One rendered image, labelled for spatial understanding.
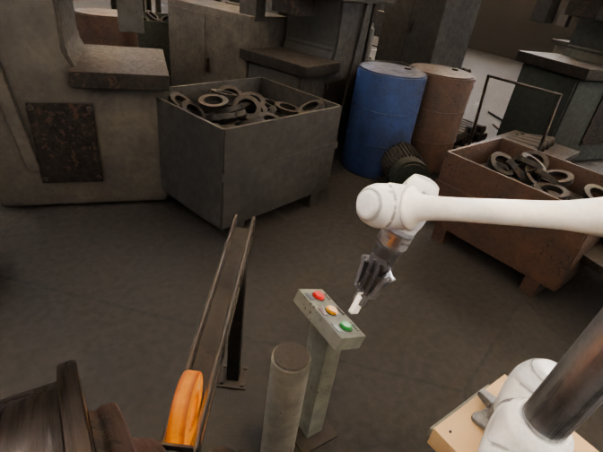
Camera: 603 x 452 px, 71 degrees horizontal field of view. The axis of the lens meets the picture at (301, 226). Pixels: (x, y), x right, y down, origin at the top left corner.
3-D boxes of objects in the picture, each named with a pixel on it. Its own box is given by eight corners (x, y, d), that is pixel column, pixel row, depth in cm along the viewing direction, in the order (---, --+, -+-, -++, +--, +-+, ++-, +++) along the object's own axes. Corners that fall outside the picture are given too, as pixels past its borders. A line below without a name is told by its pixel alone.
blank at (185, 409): (177, 447, 92) (193, 448, 92) (160, 456, 77) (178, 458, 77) (192, 371, 97) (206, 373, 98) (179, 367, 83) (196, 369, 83)
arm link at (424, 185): (393, 218, 124) (371, 217, 114) (419, 170, 119) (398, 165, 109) (423, 238, 118) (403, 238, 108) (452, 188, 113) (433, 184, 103)
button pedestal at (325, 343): (306, 462, 152) (334, 342, 120) (274, 409, 169) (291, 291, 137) (341, 442, 160) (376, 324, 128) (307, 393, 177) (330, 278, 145)
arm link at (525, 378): (554, 417, 124) (591, 368, 113) (543, 464, 111) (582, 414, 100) (500, 385, 132) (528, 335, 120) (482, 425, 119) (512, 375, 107)
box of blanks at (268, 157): (220, 247, 258) (223, 124, 218) (148, 194, 302) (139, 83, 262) (327, 201, 326) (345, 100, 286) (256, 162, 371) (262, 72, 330)
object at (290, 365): (269, 475, 147) (284, 378, 120) (254, 446, 155) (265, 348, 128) (299, 459, 153) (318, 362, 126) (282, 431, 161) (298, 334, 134)
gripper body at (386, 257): (371, 236, 119) (357, 263, 122) (392, 252, 114) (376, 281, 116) (388, 239, 124) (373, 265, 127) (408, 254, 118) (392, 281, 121)
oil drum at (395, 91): (367, 185, 360) (390, 77, 313) (327, 158, 401) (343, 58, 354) (415, 176, 390) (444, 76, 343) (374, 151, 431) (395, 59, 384)
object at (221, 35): (206, 103, 500) (206, -2, 443) (276, 130, 448) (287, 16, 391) (170, 110, 463) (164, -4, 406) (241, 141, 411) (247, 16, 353)
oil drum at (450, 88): (416, 178, 384) (445, 77, 338) (374, 153, 425) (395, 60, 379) (458, 170, 414) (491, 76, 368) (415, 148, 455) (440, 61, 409)
